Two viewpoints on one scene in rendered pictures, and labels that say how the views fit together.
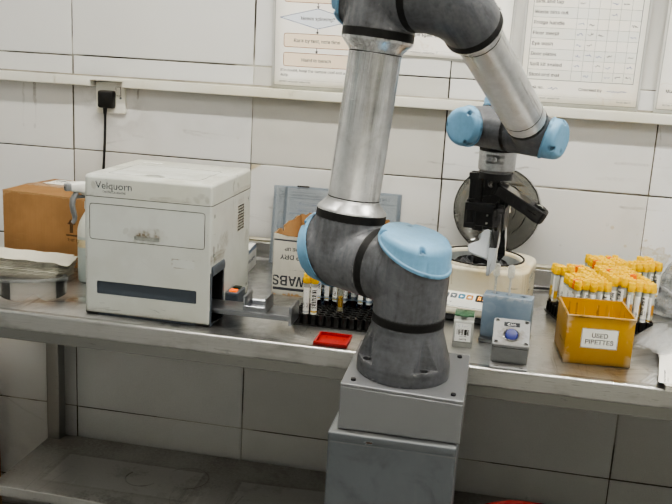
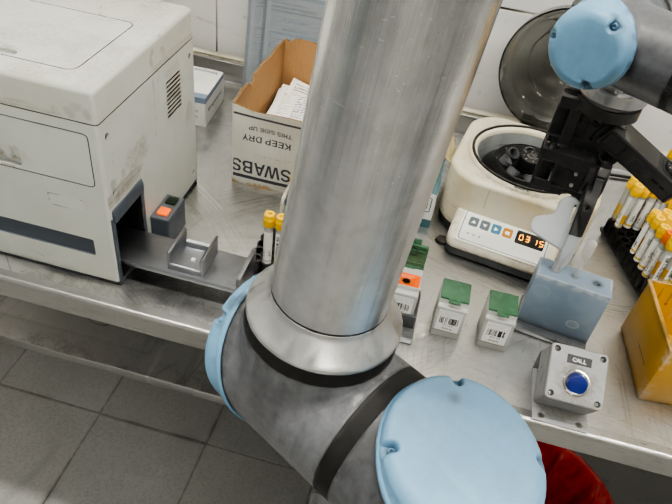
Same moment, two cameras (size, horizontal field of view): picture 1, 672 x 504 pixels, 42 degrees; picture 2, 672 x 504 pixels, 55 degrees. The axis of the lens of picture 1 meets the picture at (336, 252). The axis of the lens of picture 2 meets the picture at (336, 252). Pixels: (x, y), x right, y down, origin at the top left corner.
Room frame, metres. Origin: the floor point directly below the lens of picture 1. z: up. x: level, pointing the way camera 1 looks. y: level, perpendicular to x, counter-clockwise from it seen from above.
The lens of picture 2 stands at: (1.10, -0.01, 1.54)
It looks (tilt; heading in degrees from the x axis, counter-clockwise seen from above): 41 degrees down; 357
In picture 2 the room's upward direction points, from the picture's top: 9 degrees clockwise
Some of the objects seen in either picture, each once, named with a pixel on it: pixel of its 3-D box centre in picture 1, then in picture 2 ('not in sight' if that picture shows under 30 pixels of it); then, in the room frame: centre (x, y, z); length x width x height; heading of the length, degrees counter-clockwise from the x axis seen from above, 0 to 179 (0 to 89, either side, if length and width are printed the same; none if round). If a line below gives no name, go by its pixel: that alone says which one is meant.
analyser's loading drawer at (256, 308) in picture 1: (247, 304); (178, 253); (1.76, 0.18, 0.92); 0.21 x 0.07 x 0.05; 80
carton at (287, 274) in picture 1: (333, 255); (322, 119); (2.13, 0.01, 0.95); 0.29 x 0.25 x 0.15; 170
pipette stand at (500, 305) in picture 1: (506, 318); (562, 302); (1.76, -0.36, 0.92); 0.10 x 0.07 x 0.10; 72
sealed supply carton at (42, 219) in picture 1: (79, 222); not in sight; (2.27, 0.68, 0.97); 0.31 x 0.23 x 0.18; 73
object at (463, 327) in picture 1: (463, 328); (497, 320); (1.72, -0.27, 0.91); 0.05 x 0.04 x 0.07; 170
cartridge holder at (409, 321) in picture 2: not in sight; (398, 308); (1.74, -0.14, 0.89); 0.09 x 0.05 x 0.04; 170
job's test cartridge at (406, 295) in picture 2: not in sight; (402, 294); (1.74, -0.14, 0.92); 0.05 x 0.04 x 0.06; 170
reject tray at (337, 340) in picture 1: (332, 339); not in sight; (1.69, 0.00, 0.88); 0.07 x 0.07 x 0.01; 80
